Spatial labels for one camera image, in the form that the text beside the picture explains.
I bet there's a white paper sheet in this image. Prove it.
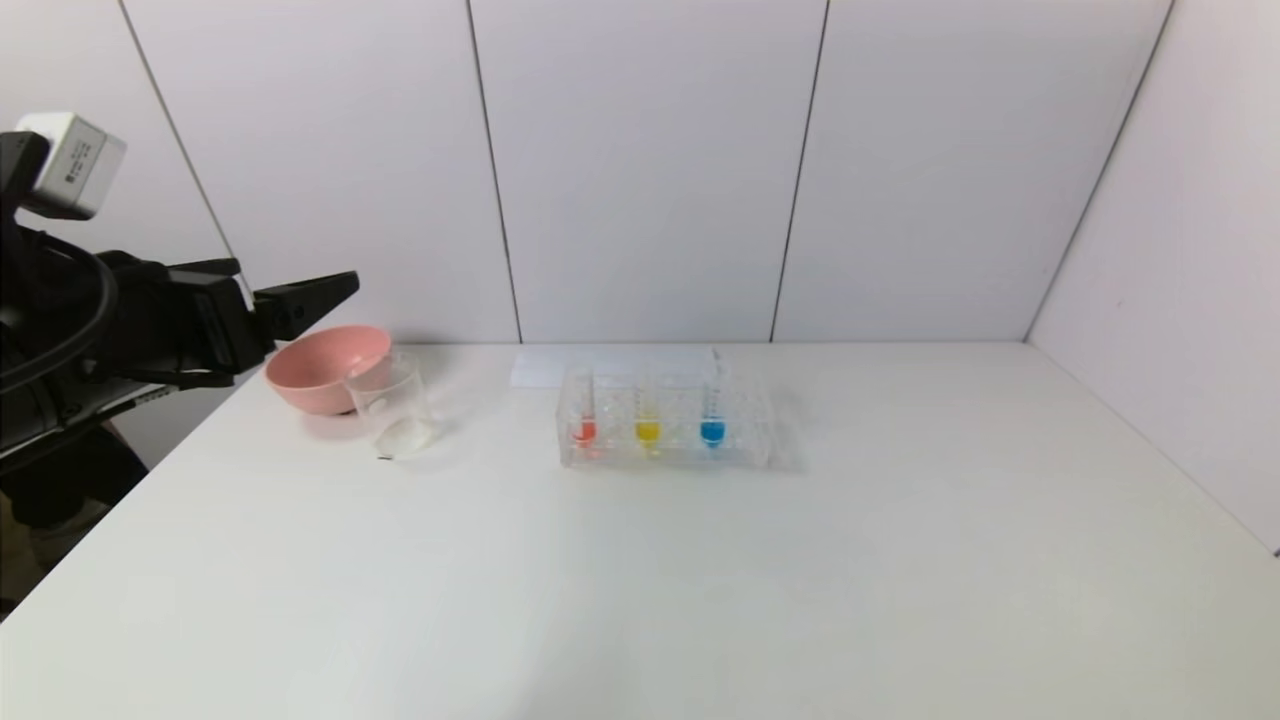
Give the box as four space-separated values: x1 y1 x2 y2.
509 345 717 390

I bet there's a clear plastic test tube rack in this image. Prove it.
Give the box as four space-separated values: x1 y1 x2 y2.
557 366 774 470

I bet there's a white grey wrist camera box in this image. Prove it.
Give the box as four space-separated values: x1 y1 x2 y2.
14 112 129 222

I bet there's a test tube with yellow pigment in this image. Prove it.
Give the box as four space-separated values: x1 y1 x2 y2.
633 362 663 456

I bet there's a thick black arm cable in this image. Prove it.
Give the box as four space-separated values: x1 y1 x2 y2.
0 228 120 394

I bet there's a pink plastic bowl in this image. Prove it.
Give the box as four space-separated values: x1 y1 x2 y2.
264 324 393 417

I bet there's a test tube with red pigment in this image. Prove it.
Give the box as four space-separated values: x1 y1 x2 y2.
570 362 600 459

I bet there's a test tube with blue pigment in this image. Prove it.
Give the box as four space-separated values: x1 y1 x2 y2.
699 348 729 451

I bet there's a person in dark trousers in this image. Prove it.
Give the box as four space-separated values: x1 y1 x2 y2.
0 430 151 533

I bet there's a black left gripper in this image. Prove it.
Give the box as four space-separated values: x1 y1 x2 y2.
97 250 361 388

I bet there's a clear glass beaker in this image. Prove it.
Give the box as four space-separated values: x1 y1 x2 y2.
343 350 439 461

